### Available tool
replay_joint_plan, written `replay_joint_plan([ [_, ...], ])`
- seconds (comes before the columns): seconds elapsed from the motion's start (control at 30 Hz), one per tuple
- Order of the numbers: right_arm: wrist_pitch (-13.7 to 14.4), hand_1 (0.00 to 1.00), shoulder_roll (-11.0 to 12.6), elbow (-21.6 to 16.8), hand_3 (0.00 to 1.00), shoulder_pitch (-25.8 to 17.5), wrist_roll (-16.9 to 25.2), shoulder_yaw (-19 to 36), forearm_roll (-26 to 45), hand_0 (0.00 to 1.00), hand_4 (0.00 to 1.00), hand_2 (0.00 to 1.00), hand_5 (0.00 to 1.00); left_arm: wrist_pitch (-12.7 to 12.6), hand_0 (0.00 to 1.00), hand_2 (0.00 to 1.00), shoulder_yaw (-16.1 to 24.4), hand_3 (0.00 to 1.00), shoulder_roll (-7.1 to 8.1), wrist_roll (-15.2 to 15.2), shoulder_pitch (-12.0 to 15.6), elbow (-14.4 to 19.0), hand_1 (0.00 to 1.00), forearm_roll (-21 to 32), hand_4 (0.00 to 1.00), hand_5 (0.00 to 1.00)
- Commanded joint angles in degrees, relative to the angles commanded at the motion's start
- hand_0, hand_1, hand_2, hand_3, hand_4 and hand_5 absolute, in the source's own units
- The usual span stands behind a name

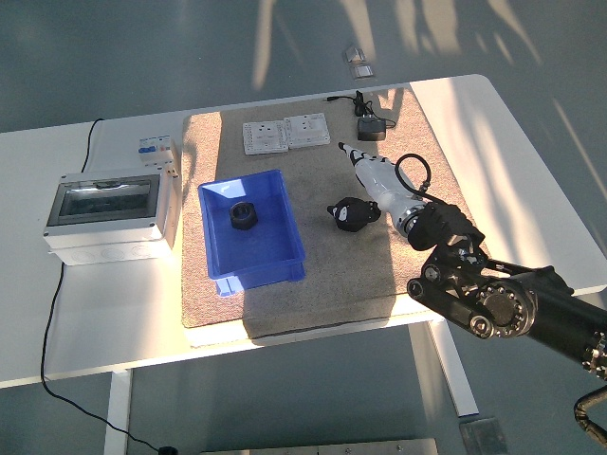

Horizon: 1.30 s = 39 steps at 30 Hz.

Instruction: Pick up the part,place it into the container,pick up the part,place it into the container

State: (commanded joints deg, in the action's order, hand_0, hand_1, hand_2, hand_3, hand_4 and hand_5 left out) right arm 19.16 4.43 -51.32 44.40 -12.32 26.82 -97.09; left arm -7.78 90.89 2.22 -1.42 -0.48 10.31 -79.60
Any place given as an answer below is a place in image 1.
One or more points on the black hex nut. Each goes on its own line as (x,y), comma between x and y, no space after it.
(237,221)
(355,227)

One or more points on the open metal floor socket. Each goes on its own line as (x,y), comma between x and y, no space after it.
(353,54)

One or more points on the grey metal robot base plate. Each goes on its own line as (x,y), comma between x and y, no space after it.
(318,448)

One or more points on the white table leg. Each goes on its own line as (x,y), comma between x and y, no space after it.
(117,417)
(448,374)

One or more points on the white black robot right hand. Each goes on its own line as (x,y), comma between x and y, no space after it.
(379,182)

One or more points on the white wall socket panel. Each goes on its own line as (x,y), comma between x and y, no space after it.
(264,138)
(307,130)

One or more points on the white electrical distribution box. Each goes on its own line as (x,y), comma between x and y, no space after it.
(102,223)

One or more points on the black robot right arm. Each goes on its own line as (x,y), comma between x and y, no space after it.
(502,303)

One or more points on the grey-brown mat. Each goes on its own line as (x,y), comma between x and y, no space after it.
(322,284)

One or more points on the white circuit breaker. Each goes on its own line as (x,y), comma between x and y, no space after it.
(156,149)

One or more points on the flat metal floor socket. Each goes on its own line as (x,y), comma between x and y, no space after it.
(362,72)

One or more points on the grey metal floor plate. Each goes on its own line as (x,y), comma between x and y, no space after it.
(483,436)

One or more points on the blue plastic box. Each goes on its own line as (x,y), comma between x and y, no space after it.
(265,237)

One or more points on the black power adapter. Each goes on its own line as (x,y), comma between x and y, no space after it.
(371,130)

